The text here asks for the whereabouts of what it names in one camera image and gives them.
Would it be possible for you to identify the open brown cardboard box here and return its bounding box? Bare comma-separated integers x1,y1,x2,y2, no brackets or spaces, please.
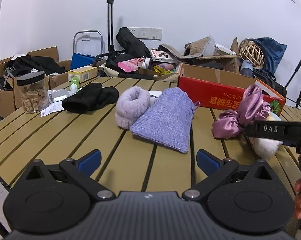
158,36,241,74

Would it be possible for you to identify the woven rattan ball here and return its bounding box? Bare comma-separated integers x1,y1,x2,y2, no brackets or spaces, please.
239,39,265,69

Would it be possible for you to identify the clear jar with black lid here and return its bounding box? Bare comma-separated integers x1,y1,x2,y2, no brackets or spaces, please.
16,71,49,113

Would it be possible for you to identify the black knit cloth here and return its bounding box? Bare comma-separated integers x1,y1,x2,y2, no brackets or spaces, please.
61,83,119,114

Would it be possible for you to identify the white and yellow plush toy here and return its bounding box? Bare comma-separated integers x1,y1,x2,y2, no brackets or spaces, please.
249,112,282,161

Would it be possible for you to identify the small green bottle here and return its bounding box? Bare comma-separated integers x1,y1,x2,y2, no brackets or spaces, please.
70,76,80,93

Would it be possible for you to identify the black rolled bag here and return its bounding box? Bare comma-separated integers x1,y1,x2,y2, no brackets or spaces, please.
116,27,150,58

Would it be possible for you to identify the person's right hand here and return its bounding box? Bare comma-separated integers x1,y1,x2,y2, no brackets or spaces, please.
294,178,301,220

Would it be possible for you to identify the red cardboard box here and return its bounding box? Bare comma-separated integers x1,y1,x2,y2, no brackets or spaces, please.
178,63,286,115

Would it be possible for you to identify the tan folding slat table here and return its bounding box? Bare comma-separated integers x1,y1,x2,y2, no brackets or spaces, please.
0,76,301,240

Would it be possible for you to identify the lilac fuzzy towel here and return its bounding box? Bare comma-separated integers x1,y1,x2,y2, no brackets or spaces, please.
115,86,150,129

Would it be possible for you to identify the purple woven drawstring pouch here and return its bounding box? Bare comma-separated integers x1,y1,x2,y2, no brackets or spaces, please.
130,87,200,154

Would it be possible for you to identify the black trolley handle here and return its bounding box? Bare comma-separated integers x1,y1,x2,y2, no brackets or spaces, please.
106,0,115,54

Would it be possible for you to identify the blue water bottle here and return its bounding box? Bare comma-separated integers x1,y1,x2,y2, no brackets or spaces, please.
240,60,253,77

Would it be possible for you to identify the pink satin cloth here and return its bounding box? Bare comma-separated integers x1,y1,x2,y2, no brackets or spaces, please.
212,84,271,139

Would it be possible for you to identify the yellow small carton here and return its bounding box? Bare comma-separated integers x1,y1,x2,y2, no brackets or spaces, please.
67,66,98,83

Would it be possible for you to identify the dark blue fabric bag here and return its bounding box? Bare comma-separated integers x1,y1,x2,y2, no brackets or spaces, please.
248,37,287,75

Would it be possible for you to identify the white wall socket strip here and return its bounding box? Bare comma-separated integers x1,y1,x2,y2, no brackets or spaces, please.
128,27,163,41

